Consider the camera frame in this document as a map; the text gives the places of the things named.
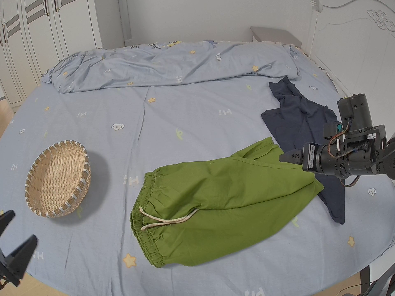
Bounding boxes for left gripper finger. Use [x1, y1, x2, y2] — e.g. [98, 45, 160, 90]
[0, 210, 15, 237]
[0, 235, 38, 287]

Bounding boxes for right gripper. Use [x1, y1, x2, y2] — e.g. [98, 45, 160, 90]
[302, 142, 347, 178]

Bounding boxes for green shorts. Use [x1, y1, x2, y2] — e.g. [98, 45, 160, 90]
[130, 136, 324, 268]

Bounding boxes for dark blue garment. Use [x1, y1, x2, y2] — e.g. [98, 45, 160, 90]
[261, 76, 345, 225]

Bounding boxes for round woven basket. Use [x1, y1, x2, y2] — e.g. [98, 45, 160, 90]
[25, 140, 91, 218]

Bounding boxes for bed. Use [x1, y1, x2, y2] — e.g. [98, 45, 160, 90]
[0, 0, 395, 296]

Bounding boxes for grey bedside table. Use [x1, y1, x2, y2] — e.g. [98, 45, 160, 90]
[250, 27, 303, 47]

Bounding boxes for white wardrobe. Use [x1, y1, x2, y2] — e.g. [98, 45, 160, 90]
[0, 0, 103, 114]

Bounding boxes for pale blue quilt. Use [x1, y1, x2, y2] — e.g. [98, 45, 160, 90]
[41, 40, 302, 94]

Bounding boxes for white vertical pipe cover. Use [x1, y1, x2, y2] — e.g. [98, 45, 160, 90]
[117, 0, 133, 46]

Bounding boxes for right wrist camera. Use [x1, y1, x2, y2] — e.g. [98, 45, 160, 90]
[323, 123, 344, 140]

